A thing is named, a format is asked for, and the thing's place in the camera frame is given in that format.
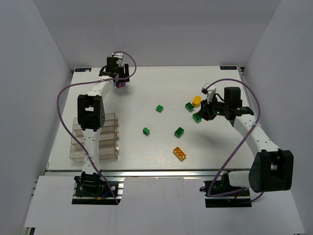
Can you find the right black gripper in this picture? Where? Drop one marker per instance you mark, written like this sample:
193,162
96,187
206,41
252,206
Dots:
208,111

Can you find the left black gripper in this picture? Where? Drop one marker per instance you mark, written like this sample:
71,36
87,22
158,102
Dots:
122,77

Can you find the purple lego brick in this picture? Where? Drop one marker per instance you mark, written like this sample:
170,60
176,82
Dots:
120,84

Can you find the yellow round lego piece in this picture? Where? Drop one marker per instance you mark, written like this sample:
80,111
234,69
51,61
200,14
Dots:
196,101

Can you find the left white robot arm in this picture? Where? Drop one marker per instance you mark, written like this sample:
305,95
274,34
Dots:
91,113

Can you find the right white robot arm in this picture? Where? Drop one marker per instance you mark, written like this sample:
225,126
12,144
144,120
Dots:
272,167

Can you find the green lego brick right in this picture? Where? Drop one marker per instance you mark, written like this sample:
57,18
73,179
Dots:
196,117

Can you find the green lego brick beside yellow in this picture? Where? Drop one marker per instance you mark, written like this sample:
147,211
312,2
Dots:
189,107

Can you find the green lego brick lower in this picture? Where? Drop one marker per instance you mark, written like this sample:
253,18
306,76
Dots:
179,132

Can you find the left blue corner label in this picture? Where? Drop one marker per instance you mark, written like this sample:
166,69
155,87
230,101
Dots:
82,70

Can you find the blue corner label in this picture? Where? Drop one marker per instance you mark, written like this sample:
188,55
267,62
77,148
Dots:
228,67
82,70

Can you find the green lego brick centre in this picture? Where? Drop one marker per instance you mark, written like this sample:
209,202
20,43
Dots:
159,108

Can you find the right blue corner label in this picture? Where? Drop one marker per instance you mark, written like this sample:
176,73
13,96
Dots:
228,67

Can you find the clear container far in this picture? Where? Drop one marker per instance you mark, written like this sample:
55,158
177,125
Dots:
110,120

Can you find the orange flat lego brick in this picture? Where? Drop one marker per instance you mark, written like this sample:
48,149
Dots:
179,153

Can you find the small green lego piece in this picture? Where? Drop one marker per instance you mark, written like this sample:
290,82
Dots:
146,131

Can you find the clear container near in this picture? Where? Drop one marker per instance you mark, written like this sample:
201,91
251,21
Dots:
107,150

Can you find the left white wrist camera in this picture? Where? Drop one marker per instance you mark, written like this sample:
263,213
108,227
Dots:
120,57

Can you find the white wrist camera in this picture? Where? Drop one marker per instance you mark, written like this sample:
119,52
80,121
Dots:
209,90
120,57

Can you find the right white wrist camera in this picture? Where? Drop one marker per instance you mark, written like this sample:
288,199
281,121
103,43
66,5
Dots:
209,90

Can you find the aluminium table front rail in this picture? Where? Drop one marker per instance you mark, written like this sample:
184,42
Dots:
141,173

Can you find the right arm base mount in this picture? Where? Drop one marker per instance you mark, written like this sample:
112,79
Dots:
223,195

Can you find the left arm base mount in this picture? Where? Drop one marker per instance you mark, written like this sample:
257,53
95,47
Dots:
93,190

